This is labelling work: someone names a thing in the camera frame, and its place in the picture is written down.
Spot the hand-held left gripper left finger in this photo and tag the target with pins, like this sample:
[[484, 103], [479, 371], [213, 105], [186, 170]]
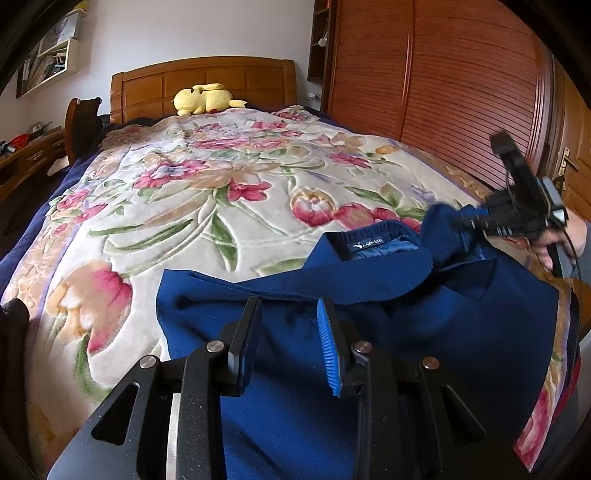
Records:
[[244, 350]]

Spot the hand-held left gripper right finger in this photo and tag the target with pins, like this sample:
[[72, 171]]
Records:
[[328, 350]]

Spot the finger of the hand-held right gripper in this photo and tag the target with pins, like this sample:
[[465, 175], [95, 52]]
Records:
[[471, 220]]

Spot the blue jacket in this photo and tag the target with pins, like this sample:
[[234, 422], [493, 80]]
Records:
[[415, 314]]

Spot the person's right hand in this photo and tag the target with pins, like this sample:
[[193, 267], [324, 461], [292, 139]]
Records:
[[554, 237]]

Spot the wooden door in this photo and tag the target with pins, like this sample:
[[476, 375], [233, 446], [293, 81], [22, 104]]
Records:
[[575, 138]]

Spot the wooden slatted wardrobe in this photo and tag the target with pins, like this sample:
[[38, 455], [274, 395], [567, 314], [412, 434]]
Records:
[[438, 83]]

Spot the floral blanket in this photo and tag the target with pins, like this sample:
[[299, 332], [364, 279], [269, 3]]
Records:
[[184, 207]]

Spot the black garment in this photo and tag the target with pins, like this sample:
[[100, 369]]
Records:
[[11, 332]]

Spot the narrow open wooden shelf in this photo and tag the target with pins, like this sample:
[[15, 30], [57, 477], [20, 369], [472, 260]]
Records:
[[319, 41]]

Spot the yellow plush toy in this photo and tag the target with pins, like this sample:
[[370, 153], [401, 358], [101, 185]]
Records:
[[203, 99]]

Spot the wooden bed headboard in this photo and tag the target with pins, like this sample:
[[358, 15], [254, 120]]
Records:
[[221, 78]]

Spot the wooden chair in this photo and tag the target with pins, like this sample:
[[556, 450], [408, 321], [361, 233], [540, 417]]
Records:
[[78, 129]]

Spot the long wooden desk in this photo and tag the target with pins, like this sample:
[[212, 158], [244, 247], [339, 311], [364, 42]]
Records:
[[27, 161]]

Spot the white wall shelf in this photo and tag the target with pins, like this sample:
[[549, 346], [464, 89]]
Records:
[[51, 50]]

